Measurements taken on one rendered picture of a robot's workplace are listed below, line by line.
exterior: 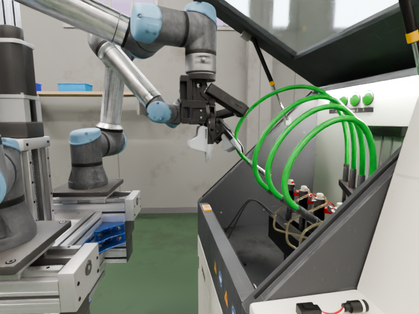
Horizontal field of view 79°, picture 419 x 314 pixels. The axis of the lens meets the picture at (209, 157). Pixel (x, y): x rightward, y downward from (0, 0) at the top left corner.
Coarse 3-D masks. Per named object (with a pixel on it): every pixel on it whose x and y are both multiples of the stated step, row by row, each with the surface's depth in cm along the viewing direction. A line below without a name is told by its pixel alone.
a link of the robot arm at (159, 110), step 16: (96, 48) 93; (112, 48) 93; (112, 64) 93; (128, 64) 92; (128, 80) 92; (144, 80) 92; (144, 96) 91; (160, 96) 92; (160, 112) 88; (176, 112) 97
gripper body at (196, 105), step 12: (180, 84) 61; (192, 84) 60; (204, 84) 61; (180, 96) 62; (192, 96) 61; (204, 96) 61; (180, 108) 65; (192, 108) 60; (204, 108) 60; (180, 120) 66; (192, 120) 60; (204, 120) 61
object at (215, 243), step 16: (208, 224) 88; (208, 240) 88; (224, 240) 76; (208, 256) 89; (224, 256) 68; (224, 272) 65; (240, 272) 60; (240, 288) 55; (224, 304) 66; (240, 304) 52
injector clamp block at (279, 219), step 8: (272, 216) 87; (280, 216) 87; (280, 224) 81; (296, 224) 83; (272, 232) 86; (280, 232) 81; (296, 232) 75; (272, 240) 86; (280, 240) 81; (296, 240) 71; (280, 248) 81; (288, 248) 75; (288, 256) 76
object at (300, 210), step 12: (336, 120) 56; (348, 120) 57; (360, 120) 57; (312, 132) 55; (300, 144) 55; (372, 144) 58; (372, 156) 59; (288, 168) 56; (372, 168) 60; (288, 192) 56; (288, 204) 58; (312, 216) 58
